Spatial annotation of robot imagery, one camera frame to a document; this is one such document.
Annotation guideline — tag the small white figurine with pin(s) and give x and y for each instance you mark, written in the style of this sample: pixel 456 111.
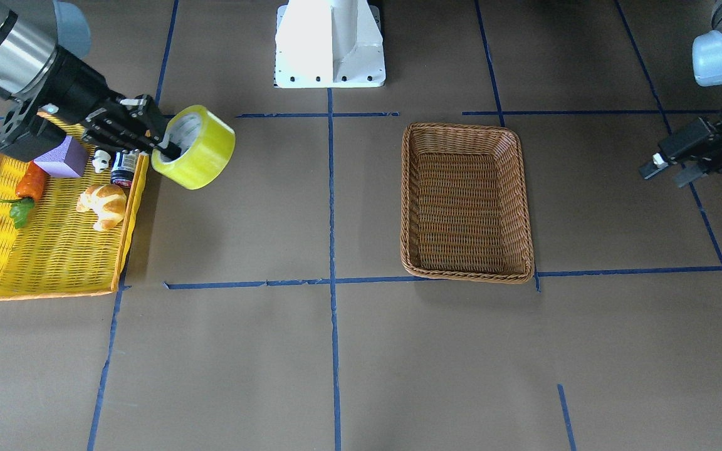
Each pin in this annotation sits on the small white figurine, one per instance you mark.
pixel 101 161

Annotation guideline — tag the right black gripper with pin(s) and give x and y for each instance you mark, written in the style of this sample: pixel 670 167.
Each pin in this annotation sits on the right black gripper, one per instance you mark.
pixel 79 89

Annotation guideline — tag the yellow plastic basket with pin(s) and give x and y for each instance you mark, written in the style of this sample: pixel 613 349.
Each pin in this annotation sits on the yellow plastic basket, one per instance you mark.
pixel 58 254

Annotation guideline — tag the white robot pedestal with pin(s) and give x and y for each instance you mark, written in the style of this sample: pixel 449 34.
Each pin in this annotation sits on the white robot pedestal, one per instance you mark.
pixel 329 44

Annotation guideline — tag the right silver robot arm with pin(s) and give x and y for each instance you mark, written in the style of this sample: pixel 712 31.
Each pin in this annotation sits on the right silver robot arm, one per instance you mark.
pixel 42 71

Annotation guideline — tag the toy carrot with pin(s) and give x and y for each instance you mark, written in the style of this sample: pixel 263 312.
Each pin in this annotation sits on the toy carrot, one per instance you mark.
pixel 28 192

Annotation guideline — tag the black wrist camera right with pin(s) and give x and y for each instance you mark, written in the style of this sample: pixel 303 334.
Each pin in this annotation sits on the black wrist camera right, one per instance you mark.
pixel 26 136

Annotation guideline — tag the brown wicker basket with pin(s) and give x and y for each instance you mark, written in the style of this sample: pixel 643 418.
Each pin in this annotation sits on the brown wicker basket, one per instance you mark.
pixel 464 205

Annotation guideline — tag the purple foam block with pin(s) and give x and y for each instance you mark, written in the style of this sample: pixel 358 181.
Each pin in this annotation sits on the purple foam block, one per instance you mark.
pixel 67 160

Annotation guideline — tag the yellow tape roll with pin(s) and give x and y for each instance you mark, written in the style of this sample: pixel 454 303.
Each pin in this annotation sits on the yellow tape roll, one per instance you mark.
pixel 206 145

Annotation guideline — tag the toy croissant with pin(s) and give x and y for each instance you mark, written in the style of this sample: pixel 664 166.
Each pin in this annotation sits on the toy croissant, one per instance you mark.
pixel 107 201

